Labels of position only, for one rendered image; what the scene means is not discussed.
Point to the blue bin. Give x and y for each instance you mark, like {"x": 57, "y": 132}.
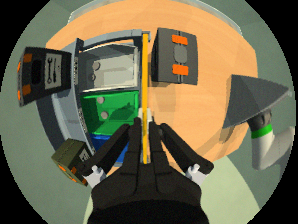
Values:
{"x": 100, "y": 141}

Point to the yellow bar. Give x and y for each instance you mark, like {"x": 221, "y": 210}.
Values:
{"x": 144, "y": 94}

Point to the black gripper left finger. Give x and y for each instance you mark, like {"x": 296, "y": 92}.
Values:
{"x": 95, "y": 168}

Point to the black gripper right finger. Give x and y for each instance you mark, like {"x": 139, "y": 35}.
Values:
{"x": 195, "y": 167}

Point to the green open bin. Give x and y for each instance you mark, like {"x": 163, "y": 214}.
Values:
{"x": 122, "y": 108}

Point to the grey metal shelf rack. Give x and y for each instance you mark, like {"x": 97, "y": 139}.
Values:
{"x": 58, "y": 114}

